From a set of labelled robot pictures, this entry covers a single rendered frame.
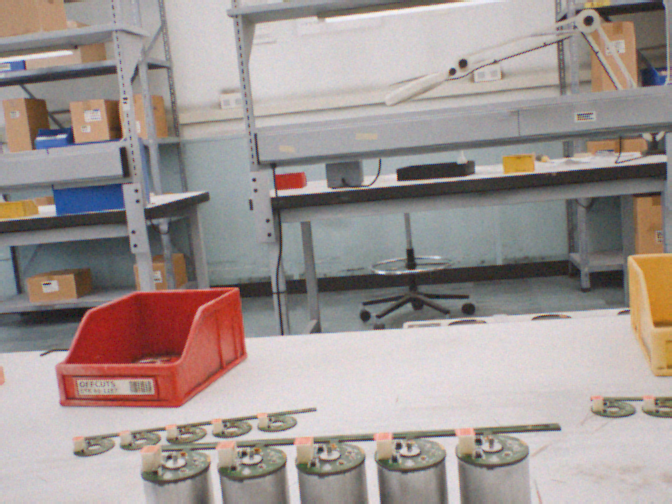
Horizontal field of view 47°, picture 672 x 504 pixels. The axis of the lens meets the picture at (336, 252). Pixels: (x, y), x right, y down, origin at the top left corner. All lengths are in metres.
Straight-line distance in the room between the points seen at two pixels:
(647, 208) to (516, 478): 4.08
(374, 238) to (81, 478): 4.26
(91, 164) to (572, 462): 2.45
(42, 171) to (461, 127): 1.41
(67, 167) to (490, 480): 2.58
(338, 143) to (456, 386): 2.02
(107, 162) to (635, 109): 1.69
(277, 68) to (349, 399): 4.26
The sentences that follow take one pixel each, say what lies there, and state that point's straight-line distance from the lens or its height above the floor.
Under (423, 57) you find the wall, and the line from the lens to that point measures 4.64.
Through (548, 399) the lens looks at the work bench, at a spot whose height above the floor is 0.75.
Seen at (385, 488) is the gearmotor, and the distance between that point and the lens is 0.28.
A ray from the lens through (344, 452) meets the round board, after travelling 0.29.
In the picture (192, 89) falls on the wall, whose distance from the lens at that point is 4.87.
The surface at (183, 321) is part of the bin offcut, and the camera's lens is 0.67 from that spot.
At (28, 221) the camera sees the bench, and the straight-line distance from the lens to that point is 2.91.
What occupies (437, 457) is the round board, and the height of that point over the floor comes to 0.81.
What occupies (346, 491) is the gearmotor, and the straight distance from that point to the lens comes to 0.28.
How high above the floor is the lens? 0.92
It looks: 8 degrees down
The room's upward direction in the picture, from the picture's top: 6 degrees counter-clockwise
